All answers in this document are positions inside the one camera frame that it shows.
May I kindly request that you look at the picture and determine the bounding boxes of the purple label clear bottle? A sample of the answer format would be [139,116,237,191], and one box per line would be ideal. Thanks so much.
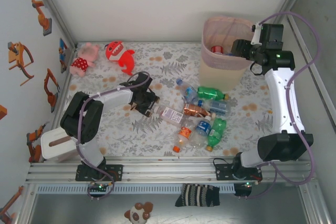
[152,105,184,125]

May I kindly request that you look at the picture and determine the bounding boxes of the cartoon label blue cap bottle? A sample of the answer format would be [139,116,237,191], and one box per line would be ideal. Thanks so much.
[175,78,199,104]

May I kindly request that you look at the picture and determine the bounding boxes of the copper brown bottle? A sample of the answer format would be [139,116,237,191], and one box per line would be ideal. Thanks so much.
[183,102,216,119]

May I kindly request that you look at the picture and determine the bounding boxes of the orange label orange cap bottle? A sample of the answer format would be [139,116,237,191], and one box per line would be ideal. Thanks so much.
[172,120,196,153]

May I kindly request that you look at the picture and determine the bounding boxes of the blue label white cap bottle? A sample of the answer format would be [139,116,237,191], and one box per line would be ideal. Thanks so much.
[189,115,213,148]

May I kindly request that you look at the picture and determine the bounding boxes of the green bottle yellow cap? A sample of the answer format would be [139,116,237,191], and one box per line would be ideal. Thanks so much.
[196,86,230,101]
[205,118,228,152]

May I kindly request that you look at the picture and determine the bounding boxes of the cream mesh waste bin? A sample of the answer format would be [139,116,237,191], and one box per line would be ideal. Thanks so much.
[198,16,258,92]

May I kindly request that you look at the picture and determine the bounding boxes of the floral patterned table mat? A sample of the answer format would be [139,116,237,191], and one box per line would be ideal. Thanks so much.
[54,41,299,158]

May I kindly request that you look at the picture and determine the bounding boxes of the red shark plush toy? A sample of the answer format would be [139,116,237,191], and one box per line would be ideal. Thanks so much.
[105,40,136,76]

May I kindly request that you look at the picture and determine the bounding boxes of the clear bottle pale blue label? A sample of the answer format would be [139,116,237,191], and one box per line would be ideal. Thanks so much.
[196,99,232,116]

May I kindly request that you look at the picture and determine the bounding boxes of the pink pig plush toy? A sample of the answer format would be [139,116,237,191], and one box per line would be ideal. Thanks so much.
[69,42,100,78]

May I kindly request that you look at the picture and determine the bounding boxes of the black controller box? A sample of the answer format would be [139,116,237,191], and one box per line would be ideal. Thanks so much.
[88,182,115,191]
[234,183,253,197]

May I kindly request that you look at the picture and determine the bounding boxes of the black white striped sock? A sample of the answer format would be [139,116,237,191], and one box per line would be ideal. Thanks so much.
[175,183,221,208]

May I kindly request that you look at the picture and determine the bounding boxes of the white tissue box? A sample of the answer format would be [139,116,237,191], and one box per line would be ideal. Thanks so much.
[40,126,81,163]

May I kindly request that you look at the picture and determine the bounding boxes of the brown white panda plush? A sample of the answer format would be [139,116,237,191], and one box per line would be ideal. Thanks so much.
[124,202,154,224]

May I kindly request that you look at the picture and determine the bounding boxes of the orange claw gripper sticker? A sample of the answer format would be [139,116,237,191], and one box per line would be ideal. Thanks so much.
[7,41,35,87]

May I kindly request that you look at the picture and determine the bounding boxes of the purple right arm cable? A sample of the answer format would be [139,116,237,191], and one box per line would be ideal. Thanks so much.
[235,11,321,200]

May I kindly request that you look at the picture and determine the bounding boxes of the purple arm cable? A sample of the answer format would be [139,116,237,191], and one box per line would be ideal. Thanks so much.
[235,11,321,200]
[76,71,153,201]

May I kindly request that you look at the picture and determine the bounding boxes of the aluminium mounting rail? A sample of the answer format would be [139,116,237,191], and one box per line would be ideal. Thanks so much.
[25,155,320,185]

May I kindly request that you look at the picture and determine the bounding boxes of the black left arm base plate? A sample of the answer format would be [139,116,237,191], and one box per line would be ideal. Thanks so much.
[75,164,124,183]

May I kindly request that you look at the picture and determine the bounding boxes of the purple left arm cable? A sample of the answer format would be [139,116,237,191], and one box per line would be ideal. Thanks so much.
[76,71,153,201]

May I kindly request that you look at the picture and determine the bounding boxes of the white slotted cable duct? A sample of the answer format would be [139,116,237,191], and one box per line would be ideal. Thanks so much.
[35,184,236,195]

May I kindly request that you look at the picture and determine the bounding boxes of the blue conveyor wall sticker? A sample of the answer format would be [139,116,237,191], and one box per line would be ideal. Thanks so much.
[58,37,69,74]

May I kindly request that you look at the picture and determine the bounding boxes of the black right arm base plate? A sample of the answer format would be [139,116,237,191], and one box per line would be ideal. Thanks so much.
[214,157,263,183]

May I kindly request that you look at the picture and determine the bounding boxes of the orange machine wall sticker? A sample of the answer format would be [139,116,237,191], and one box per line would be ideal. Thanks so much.
[0,186,24,224]

